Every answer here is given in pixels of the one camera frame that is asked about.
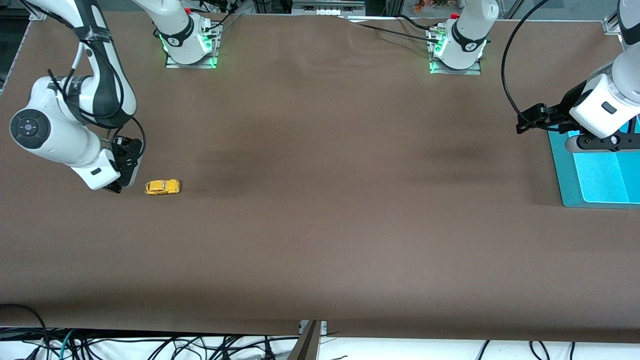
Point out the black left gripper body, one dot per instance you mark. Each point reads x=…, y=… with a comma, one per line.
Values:
x=566, y=108

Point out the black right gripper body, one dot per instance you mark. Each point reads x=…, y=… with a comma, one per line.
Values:
x=119, y=148

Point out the yellow beetle toy car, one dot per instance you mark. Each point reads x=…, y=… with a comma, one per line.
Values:
x=162, y=187

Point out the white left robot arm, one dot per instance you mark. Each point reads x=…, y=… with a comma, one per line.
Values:
x=465, y=35

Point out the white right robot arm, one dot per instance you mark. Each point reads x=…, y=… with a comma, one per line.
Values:
x=55, y=140

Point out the teal plastic bin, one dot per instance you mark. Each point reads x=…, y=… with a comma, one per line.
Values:
x=600, y=175

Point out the orange background objects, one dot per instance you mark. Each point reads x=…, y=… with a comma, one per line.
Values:
x=419, y=6

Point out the brown table cover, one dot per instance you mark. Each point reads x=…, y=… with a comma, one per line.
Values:
x=320, y=225

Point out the grey metal beam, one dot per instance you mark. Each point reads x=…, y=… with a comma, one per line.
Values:
x=306, y=347

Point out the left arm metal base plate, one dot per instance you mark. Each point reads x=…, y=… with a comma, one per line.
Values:
x=475, y=71

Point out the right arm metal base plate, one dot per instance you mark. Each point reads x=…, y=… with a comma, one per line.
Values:
x=172, y=64

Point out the aluminium corner bracket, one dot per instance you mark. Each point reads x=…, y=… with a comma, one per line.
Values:
x=611, y=26
x=37, y=15

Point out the small metal edge bracket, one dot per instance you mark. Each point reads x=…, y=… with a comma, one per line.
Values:
x=324, y=327

